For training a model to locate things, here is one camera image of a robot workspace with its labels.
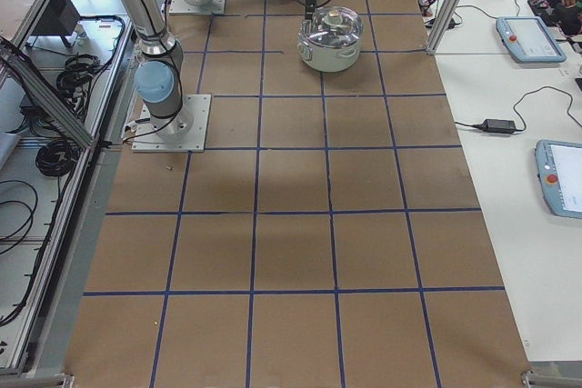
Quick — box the glass pot lid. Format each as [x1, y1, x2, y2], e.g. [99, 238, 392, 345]
[299, 6, 364, 48]

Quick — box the mint green electric pot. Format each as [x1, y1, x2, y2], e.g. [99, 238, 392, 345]
[297, 6, 364, 73]

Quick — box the far teach pendant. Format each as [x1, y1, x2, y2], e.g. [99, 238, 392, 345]
[496, 16, 567, 64]

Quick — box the teach pendant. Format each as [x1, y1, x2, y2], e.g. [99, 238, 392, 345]
[496, 16, 567, 64]
[535, 140, 581, 219]

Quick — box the black power adapter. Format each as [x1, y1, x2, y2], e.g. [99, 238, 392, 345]
[472, 119, 518, 134]

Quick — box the near teach pendant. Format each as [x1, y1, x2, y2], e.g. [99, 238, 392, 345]
[535, 140, 581, 219]

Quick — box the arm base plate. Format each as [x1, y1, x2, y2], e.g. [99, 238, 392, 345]
[131, 95, 212, 153]
[169, 0, 226, 15]

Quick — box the black cable bundle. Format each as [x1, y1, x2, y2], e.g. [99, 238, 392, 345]
[35, 140, 81, 178]

